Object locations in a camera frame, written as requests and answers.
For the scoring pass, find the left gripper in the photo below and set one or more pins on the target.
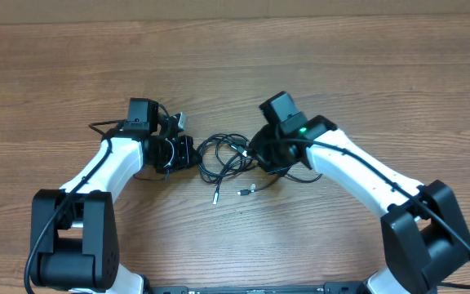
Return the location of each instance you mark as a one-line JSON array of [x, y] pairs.
[[187, 152]]

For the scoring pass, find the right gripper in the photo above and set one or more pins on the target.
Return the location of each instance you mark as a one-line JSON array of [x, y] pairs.
[[260, 153]]

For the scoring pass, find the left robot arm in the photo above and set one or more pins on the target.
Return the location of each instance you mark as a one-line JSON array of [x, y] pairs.
[[74, 243]]

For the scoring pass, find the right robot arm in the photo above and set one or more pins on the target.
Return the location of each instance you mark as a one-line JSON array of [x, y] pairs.
[[425, 236]]

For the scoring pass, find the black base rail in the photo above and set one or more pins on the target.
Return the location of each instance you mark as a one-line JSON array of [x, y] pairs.
[[354, 287]]

